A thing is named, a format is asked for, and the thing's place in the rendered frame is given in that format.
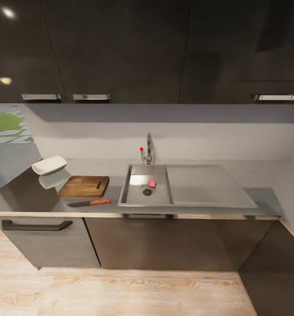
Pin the fixed window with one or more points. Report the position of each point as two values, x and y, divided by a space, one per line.
18 150

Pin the bowl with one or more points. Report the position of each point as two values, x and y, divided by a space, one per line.
49 166

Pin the vidalia onion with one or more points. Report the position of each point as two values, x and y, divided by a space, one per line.
152 183

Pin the cutting board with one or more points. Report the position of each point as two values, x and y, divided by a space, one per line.
84 186

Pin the cabinet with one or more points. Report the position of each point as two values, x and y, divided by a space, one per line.
92 51
239 52

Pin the dishwasher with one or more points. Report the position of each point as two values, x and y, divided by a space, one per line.
52 241

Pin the parer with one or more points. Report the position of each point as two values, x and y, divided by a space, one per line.
90 202

